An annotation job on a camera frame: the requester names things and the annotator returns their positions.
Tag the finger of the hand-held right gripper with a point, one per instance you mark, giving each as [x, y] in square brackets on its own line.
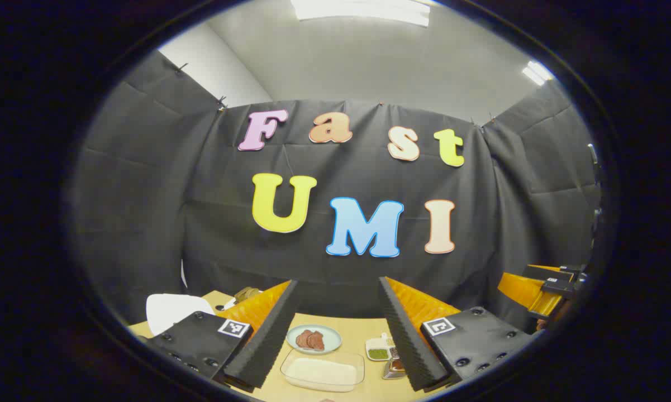
[547, 304]
[517, 287]

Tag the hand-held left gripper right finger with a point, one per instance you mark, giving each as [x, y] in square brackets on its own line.
[405, 340]

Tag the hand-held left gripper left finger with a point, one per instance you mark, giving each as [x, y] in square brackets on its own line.
[268, 340]

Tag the metal chopstick holder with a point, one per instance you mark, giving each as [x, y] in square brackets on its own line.
[394, 369]

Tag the white rice cooker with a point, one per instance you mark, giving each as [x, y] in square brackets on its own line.
[173, 312]

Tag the white divided dish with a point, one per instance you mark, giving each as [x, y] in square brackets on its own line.
[377, 341]

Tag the pile of green mung beans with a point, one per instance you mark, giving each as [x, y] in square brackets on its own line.
[377, 353]

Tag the clear plastic tray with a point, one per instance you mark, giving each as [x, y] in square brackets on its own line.
[290, 375]

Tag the brown meat slices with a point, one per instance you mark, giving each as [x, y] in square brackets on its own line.
[310, 339]

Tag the brown bread slice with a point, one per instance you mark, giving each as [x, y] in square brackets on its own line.
[248, 294]

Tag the light green plate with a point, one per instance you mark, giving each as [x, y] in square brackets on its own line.
[332, 335]

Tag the black backdrop cloth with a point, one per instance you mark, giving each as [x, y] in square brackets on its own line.
[145, 195]

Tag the small ceiling light panel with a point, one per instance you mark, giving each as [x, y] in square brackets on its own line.
[538, 72]

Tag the large ceiling light panel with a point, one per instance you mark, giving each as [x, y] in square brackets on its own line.
[357, 11]

